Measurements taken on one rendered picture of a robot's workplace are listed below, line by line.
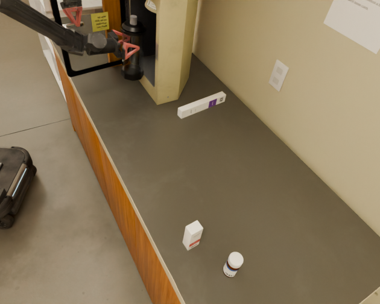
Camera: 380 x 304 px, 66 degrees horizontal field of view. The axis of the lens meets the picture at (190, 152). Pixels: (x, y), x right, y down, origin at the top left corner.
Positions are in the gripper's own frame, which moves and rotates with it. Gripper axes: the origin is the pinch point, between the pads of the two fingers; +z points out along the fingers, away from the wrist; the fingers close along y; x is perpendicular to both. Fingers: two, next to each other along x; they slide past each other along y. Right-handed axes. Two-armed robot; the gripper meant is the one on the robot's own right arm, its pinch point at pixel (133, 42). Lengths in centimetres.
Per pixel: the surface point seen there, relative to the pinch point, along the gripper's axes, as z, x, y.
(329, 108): 44, -5, -70
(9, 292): -80, 123, -24
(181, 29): 12.6, -12.2, -16.4
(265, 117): 47, 20, -45
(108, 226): -20, 119, -13
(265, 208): 13, 22, -83
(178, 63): 13.6, 2.7, -16.5
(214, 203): -2, 23, -72
